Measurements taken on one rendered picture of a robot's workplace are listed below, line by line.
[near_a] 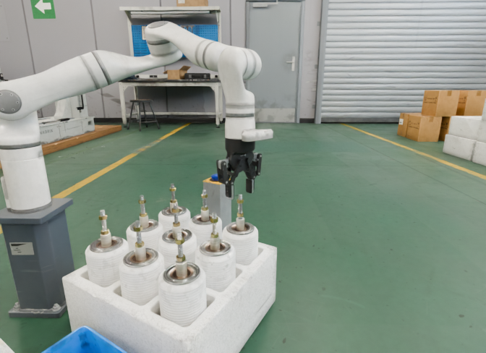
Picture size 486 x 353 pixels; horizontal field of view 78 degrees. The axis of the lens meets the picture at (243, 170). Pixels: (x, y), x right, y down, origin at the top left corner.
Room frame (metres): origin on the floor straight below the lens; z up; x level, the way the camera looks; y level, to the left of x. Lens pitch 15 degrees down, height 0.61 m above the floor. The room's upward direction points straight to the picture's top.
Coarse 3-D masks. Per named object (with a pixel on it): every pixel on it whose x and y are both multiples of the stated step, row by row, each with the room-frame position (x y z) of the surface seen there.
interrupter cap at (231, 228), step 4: (232, 224) 0.76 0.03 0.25; (244, 224) 0.76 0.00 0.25; (248, 224) 0.76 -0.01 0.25; (228, 228) 0.74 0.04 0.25; (232, 228) 0.74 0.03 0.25; (244, 228) 0.74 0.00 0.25; (248, 228) 0.74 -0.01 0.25; (252, 228) 0.73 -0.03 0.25; (232, 232) 0.71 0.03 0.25; (236, 232) 0.71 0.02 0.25; (240, 232) 0.71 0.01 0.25; (244, 232) 0.71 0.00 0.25; (248, 232) 0.71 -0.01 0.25
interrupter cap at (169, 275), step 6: (174, 264) 0.56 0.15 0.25; (192, 264) 0.56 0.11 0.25; (168, 270) 0.54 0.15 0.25; (174, 270) 0.54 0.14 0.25; (192, 270) 0.54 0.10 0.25; (198, 270) 0.54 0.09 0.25; (168, 276) 0.52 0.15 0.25; (174, 276) 0.52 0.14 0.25; (186, 276) 0.52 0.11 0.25; (192, 276) 0.52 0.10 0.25; (198, 276) 0.52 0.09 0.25; (168, 282) 0.50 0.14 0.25; (174, 282) 0.50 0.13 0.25; (180, 282) 0.50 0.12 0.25; (186, 282) 0.50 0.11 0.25
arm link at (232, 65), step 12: (228, 48) 0.70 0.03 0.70; (240, 48) 0.72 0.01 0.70; (228, 60) 0.69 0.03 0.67; (240, 60) 0.69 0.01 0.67; (228, 72) 0.70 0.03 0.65; (240, 72) 0.69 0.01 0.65; (228, 84) 0.71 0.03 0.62; (240, 84) 0.70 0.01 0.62; (228, 96) 0.72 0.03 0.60; (240, 96) 0.70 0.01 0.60; (252, 96) 0.72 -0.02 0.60; (228, 108) 0.72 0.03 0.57; (240, 108) 0.70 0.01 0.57; (252, 108) 0.72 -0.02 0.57
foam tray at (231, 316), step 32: (64, 288) 0.62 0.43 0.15; (96, 288) 0.58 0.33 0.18; (256, 288) 0.66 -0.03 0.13; (96, 320) 0.56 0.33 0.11; (128, 320) 0.51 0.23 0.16; (160, 320) 0.48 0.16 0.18; (224, 320) 0.53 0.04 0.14; (256, 320) 0.66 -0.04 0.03; (128, 352) 0.51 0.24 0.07; (160, 352) 0.47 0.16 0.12; (192, 352) 0.44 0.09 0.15; (224, 352) 0.53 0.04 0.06
